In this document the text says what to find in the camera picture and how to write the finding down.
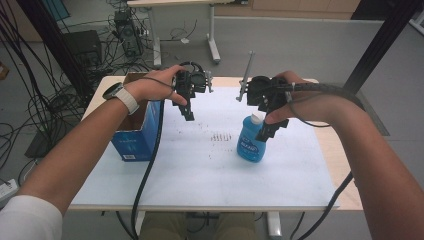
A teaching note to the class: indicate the white sleeve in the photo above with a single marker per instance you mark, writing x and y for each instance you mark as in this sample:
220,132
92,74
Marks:
30,220

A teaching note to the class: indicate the blue bottle with white cap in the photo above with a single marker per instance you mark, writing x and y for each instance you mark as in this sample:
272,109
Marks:
248,146

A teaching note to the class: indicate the teal panel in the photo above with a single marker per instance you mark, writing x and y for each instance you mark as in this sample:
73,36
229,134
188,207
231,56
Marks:
56,8

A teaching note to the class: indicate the white table leg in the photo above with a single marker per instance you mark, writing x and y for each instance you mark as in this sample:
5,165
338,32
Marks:
274,225
140,221

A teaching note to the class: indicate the person's right hand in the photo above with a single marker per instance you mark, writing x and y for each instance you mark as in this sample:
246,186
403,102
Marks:
306,106

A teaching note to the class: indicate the white table mat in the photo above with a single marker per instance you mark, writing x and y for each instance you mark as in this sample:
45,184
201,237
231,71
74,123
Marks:
200,180

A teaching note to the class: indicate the wristwatch with white band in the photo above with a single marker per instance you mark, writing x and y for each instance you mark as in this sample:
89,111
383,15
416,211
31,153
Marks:
128,100

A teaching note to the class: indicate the person's left leg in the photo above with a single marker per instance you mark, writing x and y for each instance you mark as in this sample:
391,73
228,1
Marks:
161,226

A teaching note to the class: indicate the black computer tower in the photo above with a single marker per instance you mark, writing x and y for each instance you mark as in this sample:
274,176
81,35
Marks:
128,33

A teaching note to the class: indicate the black box on floor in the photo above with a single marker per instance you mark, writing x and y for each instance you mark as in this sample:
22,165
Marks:
83,46

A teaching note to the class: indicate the white desk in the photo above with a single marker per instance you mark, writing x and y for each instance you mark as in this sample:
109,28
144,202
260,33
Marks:
213,33

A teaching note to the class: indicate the white power strip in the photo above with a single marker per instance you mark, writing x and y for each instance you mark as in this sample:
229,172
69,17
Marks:
8,190

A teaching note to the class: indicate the person's leg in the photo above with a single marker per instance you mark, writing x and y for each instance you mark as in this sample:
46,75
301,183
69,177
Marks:
236,226
161,226

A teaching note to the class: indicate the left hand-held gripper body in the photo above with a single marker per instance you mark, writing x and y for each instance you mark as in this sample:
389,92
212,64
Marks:
190,83

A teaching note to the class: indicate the person's right leg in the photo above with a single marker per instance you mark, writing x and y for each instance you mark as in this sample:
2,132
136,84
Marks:
236,226

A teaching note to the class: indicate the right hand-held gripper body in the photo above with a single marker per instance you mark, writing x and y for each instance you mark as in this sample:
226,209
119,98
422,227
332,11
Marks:
260,90

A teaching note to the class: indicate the person's left hand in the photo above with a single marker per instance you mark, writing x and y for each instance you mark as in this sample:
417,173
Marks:
150,88

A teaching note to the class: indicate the blue cardboard box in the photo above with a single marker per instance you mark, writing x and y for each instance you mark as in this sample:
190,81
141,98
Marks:
143,140

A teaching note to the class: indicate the black metal stand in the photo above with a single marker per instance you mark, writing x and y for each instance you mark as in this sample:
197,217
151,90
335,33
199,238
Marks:
50,40
380,43

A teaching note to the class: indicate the black floor plate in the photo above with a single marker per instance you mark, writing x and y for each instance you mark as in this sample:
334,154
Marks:
40,146

